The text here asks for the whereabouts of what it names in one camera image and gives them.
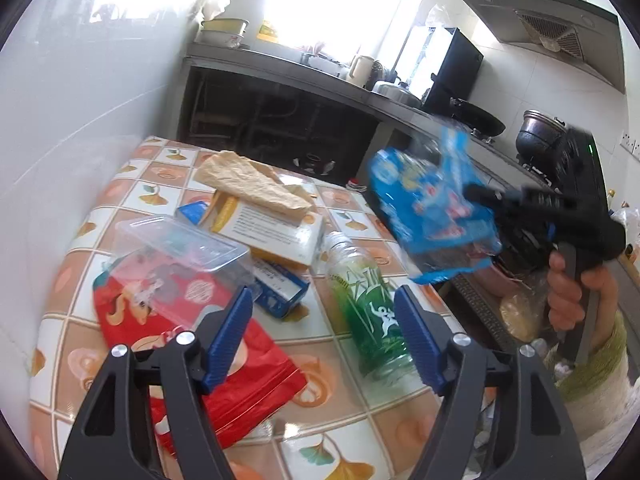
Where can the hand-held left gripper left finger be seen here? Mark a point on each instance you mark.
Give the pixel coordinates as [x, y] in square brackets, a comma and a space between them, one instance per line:
[232, 340]

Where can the yellow and white box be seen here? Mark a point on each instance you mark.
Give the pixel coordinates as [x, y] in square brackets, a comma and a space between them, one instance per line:
[270, 232]

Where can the brown paper wrapper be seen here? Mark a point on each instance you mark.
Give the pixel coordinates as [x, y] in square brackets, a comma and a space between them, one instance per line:
[245, 180]

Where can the white and blue box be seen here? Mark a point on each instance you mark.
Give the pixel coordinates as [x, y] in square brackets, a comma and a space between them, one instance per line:
[280, 285]

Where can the stack of enamel bowls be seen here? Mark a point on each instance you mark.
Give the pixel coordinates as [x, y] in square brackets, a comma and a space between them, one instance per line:
[222, 32]

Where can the black wok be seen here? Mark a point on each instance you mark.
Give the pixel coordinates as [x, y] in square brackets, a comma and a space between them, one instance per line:
[480, 117]

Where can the clear plastic container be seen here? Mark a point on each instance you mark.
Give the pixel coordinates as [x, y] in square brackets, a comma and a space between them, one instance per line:
[170, 245]

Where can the clear bag of yellow food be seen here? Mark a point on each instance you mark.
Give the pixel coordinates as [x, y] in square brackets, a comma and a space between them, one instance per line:
[522, 310]

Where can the red snack bag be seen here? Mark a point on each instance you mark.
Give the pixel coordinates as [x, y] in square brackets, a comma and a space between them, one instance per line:
[260, 360]

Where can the cream kettle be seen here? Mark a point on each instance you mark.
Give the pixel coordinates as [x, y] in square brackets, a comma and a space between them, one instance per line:
[360, 71]

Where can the grey kitchen counter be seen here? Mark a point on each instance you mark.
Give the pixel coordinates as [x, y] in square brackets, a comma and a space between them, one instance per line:
[300, 72]

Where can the cooking oil bottle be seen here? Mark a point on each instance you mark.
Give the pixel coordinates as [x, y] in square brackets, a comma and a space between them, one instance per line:
[356, 184]

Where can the green plastic bottle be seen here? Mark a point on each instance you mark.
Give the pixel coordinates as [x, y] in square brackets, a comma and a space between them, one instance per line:
[370, 310]

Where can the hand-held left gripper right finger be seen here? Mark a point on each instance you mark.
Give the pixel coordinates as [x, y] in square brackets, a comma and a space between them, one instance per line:
[420, 340]

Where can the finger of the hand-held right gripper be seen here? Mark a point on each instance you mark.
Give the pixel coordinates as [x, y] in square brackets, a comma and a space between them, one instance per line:
[485, 196]

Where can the dark jar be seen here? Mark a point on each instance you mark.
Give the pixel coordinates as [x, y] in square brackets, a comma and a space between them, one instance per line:
[315, 164]

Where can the grey range hood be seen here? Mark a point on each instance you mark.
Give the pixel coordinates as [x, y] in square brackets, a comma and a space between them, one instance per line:
[550, 15]

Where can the blue snack packet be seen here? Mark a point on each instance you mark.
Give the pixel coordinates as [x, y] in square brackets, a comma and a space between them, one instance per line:
[425, 200]

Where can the dark metal pot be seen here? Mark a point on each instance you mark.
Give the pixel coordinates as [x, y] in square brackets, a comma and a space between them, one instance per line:
[540, 135]

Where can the black appliance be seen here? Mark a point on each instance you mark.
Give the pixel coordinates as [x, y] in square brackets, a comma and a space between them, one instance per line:
[452, 70]

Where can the person's right hand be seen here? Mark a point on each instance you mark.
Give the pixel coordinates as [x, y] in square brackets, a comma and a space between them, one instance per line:
[602, 300]

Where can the steel pot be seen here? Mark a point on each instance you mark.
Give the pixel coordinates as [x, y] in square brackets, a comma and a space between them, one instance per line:
[397, 94]

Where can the wall socket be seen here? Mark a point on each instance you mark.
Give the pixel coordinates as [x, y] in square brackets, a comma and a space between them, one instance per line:
[631, 145]

